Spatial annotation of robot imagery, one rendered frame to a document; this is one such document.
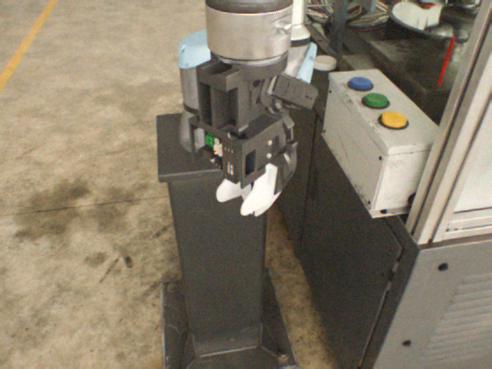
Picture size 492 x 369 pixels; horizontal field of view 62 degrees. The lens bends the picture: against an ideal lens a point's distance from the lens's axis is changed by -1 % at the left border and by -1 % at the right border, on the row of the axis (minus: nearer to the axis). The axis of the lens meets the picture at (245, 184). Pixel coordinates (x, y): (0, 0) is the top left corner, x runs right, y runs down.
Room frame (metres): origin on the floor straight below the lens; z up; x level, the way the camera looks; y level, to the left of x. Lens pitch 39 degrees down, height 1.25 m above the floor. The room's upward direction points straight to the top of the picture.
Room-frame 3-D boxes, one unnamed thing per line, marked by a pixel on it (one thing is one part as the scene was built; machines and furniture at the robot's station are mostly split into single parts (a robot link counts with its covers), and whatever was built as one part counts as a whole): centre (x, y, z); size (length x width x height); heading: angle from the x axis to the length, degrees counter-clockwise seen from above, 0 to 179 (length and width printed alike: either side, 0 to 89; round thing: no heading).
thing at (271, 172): (0.35, -0.01, 0.94); 0.06 x 0.03 x 0.09; 140
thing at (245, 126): (0.36, 0.00, 1.05); 0.09 x 0.08 x 0.12; 140
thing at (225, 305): (0.79, 0.07, 0.37); 0.40 x 0.40 x 0.75; 10
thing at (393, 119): (0.60, -0.25, 0.90); 0.04 x 0.04 x 0.02
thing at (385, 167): (0.67, -0.25, 0.82); 0.28 x 0.11 x 0.15; 10
